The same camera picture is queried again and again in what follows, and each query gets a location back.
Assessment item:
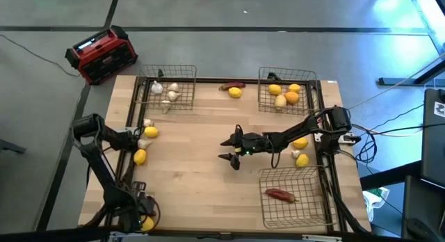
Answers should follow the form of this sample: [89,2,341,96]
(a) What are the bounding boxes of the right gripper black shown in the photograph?
[218,124,270,171]

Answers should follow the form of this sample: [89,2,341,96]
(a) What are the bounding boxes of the red chili pepper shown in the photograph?
[218,81,246,92]
[264,188,300,204]

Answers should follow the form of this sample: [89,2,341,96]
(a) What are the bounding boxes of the orange citrus fruit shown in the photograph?
[284,90,300,105]

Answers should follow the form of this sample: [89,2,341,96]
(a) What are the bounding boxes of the wire mesh basket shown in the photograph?
[257,66,318,117]
[133,64,198,111]
[258,166,339,229]

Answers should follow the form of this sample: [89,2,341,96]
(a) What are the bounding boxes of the black rig crossbar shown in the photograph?
[0,226,369,242]

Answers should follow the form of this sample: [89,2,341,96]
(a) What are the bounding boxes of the grey furniture foot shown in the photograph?
[0,138,27,155]

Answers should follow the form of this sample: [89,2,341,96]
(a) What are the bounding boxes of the white green bag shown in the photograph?
[362,186,391,223]

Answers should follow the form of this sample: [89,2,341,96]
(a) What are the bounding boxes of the red black jobsite radio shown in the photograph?
[64,24,139,86]

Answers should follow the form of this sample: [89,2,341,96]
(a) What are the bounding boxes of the black desk foot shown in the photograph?
[378,59,445,86]

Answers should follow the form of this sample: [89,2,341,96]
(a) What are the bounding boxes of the black computer case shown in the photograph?
[419,88,445,190]

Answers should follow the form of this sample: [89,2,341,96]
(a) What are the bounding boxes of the black cable bundle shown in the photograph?
[354,130,380,166]

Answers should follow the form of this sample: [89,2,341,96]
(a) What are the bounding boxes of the white floor cable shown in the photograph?
[347,52,445,111]

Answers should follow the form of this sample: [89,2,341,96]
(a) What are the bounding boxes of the grey floor cable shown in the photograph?
[0,33,83,78]

